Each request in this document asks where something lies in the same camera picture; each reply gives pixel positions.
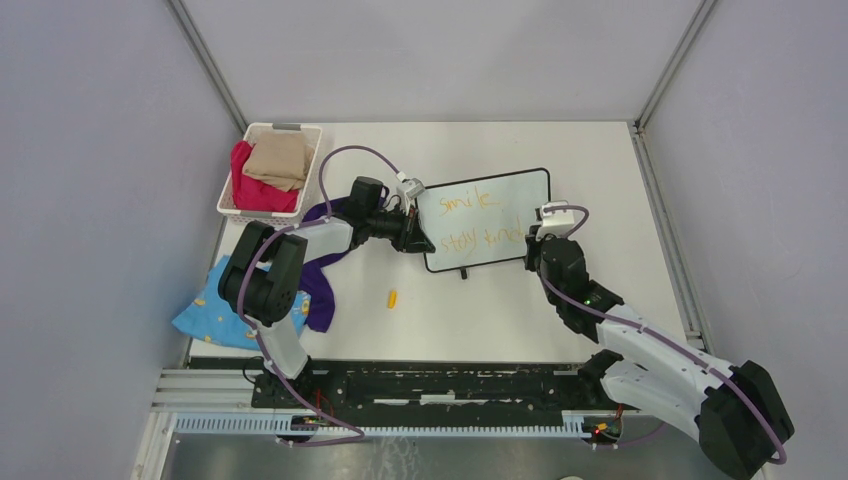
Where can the white cable duct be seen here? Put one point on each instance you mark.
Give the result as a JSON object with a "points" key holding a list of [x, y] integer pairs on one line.
{"points": [[570, 427]]}

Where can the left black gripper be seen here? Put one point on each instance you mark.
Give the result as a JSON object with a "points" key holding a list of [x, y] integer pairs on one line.
{"points": [[412, 238]]}

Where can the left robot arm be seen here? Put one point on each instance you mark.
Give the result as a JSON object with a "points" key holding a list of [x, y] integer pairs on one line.
{"points": [[263, 273]]}

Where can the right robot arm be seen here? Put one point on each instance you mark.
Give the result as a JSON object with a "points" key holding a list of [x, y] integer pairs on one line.
{"points": [[734, 412]]}

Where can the yellow marker cap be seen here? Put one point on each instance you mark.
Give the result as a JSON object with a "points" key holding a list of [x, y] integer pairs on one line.
{"points": [[392, 300]]}

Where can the beige cloth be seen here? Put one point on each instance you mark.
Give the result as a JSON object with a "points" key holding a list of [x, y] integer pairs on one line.
{"points": [[280, 160]]}

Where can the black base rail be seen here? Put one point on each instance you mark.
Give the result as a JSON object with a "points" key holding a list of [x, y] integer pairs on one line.
{"points": [[449, 394]]}

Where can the black framed whiteboard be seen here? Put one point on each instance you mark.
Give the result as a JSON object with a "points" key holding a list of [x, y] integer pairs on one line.
{"points": [[481, 221]]}

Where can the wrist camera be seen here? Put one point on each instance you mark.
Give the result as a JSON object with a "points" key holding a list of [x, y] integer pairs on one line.
{"points": [[408, 190], [555, 218]]}

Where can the purple cloth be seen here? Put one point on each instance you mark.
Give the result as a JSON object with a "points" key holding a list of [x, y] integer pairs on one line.
{"points": [[314, 282]]}

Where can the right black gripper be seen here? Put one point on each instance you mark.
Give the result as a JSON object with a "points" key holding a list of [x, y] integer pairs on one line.
{"points": [[533, 245]]}

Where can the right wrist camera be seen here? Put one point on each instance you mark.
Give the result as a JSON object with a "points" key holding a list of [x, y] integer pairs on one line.
{"points": [[555, 218]]}

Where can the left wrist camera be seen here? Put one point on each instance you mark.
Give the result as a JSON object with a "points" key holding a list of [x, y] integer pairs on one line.
{"points": [[408, 190]]}

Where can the blue patterned cloth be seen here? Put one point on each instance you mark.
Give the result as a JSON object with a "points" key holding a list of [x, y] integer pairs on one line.
{"points": [[210, 319]]}

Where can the red cloth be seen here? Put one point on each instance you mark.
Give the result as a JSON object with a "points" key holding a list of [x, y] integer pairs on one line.
{"points": [[254, 195]]}

